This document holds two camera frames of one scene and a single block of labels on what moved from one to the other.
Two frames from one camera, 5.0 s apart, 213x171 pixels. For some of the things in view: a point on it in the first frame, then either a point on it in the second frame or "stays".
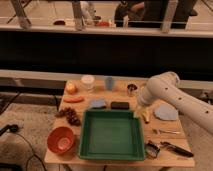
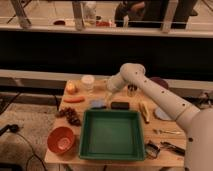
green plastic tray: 111,134 stays
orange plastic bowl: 60,139 stays
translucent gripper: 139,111 -> 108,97
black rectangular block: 120,105 stays
